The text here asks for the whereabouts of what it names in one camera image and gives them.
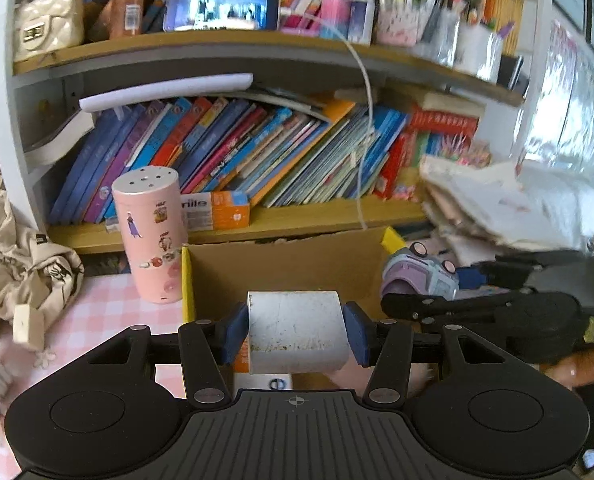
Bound white power adapter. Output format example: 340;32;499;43
247;292;349;374

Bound purple toy camera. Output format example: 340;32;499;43
381;242;459;300

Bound white orange blue carton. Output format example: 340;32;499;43
232;339;293;393

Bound person right hand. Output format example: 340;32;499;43
544;349;594;388

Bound yellow cardboard box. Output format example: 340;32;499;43
182;226;403;322

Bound orange white toothpaste box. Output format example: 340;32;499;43
181;191;250;232

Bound stack of papers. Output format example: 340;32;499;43
419;155;594;252

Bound pink checkered table mat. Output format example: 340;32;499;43
0;274;185;479

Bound pink cylinder with stickers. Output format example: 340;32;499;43
111;166;187;304

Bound row of books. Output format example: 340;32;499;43
47;86;489;226

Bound beige cloth bag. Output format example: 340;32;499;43
0;191;84;330

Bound white rolled paper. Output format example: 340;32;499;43
79;73;254;113

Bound wooden bookshelf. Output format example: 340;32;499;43
0;0;529;229

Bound pink pen holder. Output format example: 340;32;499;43
374;0;437;48

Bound smartphone on shelf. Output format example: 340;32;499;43
163;0;281;32

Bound cream quilted handbag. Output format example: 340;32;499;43
14;0;84;62

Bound white charging cable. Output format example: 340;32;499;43
278;6;376;231

